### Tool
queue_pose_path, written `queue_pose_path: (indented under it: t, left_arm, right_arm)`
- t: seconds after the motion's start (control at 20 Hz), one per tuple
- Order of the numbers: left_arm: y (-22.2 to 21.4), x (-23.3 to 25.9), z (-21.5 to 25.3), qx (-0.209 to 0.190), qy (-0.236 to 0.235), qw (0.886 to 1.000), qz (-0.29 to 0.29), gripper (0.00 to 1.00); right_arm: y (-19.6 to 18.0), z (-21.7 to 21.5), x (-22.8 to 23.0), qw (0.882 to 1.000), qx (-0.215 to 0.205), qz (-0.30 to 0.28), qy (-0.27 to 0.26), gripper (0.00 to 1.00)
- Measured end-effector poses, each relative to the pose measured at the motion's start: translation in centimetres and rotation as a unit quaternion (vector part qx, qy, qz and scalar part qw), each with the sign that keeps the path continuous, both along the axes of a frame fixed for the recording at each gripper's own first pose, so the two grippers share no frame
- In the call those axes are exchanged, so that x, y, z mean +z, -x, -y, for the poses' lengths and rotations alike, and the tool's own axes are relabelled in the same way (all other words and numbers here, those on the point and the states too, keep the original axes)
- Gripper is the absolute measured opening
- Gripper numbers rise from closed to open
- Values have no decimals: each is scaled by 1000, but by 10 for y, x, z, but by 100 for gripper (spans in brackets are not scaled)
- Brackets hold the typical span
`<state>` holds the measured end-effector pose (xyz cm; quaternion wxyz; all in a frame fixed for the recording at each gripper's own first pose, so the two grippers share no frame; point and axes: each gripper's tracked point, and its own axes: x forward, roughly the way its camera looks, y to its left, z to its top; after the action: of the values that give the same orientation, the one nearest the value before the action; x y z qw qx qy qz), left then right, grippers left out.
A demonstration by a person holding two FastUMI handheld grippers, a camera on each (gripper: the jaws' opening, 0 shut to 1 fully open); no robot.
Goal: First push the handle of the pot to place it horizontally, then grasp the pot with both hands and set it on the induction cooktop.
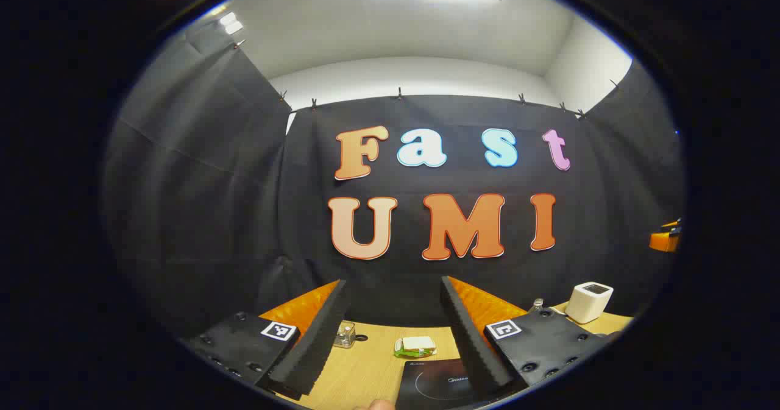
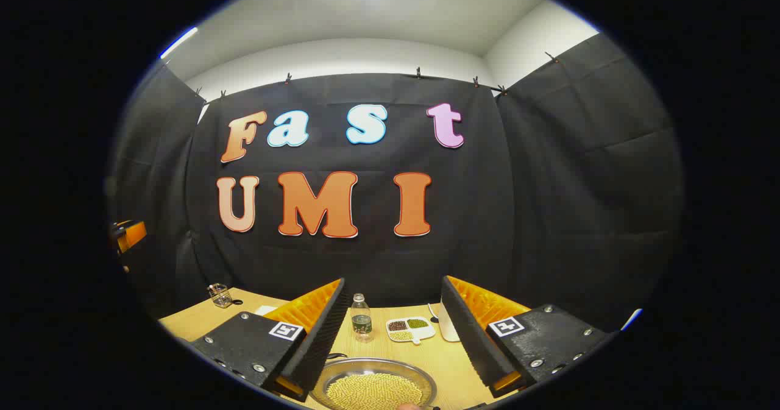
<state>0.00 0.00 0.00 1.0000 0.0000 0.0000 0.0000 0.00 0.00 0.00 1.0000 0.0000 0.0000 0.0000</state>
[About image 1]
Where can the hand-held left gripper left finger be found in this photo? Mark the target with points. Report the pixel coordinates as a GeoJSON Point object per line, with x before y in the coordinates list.
{"type": "Point", "coordinates": [317, 343]}

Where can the black backdrop cloth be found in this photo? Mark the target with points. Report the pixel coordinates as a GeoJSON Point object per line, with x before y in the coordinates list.
{"type": "Point", "coordinates": [244, 215]}

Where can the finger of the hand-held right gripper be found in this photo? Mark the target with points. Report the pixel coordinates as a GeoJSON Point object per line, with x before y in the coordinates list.
{"type": "Point", "coordinates": [663, 241]}

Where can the white toaster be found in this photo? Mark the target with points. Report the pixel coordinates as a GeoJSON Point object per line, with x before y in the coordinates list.
{"type": "Point", "coordinates": [588, 303]}

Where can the black induction cooktop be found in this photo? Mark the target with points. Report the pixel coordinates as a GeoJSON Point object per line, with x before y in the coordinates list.
{"type": "Point", "coordinates": [432, 385]}

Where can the ceiling light panel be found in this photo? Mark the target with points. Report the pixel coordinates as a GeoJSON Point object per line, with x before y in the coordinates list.
{"type": "Point", "coordinates": [231, 24]}

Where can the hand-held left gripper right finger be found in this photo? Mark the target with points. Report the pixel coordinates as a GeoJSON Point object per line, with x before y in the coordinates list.
{"type": "Point", "coordinates": [472, 343]}

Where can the clear plastic water bottle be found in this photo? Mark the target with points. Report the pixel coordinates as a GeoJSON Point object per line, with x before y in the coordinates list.
{"type": "Point", "coordinates": [537, 306]}

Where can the sandwich with lettuce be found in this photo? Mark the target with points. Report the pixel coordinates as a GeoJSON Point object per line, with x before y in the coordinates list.
{"type": "Point", "coordinates": [415, 345]}

